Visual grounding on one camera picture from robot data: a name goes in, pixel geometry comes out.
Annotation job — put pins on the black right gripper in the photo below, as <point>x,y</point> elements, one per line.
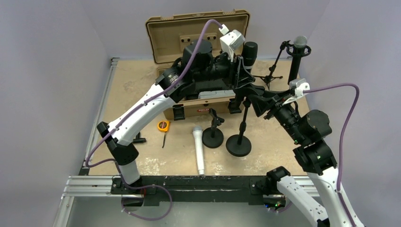
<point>274,100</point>

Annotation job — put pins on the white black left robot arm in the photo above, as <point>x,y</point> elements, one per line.
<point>196,65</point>

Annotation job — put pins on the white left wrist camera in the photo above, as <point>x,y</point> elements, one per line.
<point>231,40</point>

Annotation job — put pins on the grey plastic case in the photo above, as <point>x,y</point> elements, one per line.
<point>215,94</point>

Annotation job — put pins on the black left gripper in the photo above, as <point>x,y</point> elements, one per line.
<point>238,75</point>

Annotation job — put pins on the tan plastic toolbox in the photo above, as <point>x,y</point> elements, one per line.
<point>169,37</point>

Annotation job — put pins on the yellow tape measure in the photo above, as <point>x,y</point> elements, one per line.
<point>163,126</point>

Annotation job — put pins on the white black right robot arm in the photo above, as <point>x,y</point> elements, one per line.
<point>316,159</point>

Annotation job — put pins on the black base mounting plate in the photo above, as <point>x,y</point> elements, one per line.
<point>152,190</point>

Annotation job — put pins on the black handheld microphone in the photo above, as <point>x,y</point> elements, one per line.
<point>249,54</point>

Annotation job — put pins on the black round-base mic stand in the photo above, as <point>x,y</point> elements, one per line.
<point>213,137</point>

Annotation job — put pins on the silver-head black microphone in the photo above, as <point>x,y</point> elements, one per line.
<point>297,50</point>

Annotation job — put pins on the white handheld microphone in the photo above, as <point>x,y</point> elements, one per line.
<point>197,135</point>

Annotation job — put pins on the black T-shaped pipe fitting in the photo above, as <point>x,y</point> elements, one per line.
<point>138,139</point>

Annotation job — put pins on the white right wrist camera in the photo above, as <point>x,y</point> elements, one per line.
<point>297,87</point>

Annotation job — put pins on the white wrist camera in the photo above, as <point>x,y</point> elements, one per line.
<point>297,87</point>
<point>231,40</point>

